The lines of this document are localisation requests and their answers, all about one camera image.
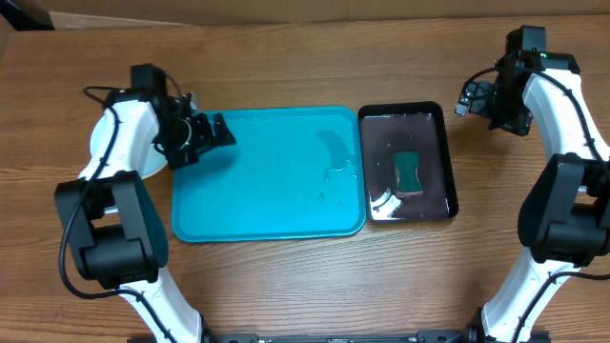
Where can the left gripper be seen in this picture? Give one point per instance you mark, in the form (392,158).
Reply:
(206,140)

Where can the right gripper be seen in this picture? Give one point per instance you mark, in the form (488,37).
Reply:
(505,119)

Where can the light blue plate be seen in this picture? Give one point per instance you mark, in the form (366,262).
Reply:
(154,161)

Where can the green sponge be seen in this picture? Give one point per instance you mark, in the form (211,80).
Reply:
(406,170)

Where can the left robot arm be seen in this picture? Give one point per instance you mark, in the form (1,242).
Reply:
(114,243)

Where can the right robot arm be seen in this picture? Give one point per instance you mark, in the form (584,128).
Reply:
(563,223)

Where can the teal plastic serving tray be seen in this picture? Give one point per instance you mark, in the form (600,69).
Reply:
(292,173)

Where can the black water tray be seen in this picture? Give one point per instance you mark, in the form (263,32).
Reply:
(386,129)

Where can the dark object top left corner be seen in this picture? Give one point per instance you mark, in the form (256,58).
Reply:
(25,15)

